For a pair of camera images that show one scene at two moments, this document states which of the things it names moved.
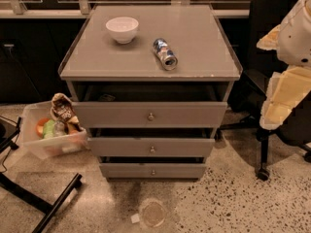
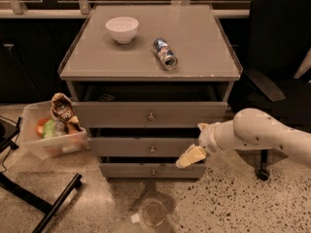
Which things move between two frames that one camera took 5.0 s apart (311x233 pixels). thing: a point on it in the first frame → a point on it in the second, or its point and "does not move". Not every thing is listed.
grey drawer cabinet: (150, 87) does not move
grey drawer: (115, 147) does not move
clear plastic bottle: (59, 129) does not move
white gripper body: (295, 38) → (207, 138)
